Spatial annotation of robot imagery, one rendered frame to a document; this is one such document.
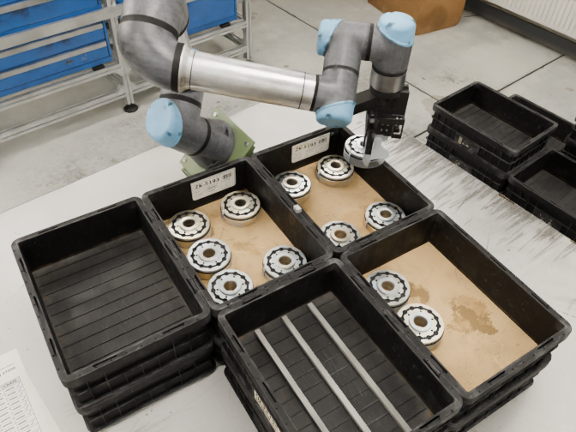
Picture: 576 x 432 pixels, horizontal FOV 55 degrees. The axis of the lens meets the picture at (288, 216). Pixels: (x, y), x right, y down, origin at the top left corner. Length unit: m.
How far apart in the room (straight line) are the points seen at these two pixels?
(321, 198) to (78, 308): 0.66
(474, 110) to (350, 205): 1.21
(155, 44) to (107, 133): 2.09
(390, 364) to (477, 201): 0.74
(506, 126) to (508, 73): 1.45
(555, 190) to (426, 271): 1.18
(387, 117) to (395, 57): 0.15
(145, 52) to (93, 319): 0.57
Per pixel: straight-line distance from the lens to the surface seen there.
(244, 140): 1.60
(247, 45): 3.59
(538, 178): 2.48
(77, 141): 3.18
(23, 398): 1.39
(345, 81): 1.13
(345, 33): 1.17
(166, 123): 1.49
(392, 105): 1.27
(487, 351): 1.27
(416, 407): 1.17
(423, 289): 1.33
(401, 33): 1.16
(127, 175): 1.80
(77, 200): 1.75
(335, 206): 1.47
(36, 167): 3.07
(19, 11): 2.91
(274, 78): 1.11
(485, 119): 2.53
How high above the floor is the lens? 1.85
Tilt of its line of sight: 45 degrees down
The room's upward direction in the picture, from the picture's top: 2 degrees clockwise
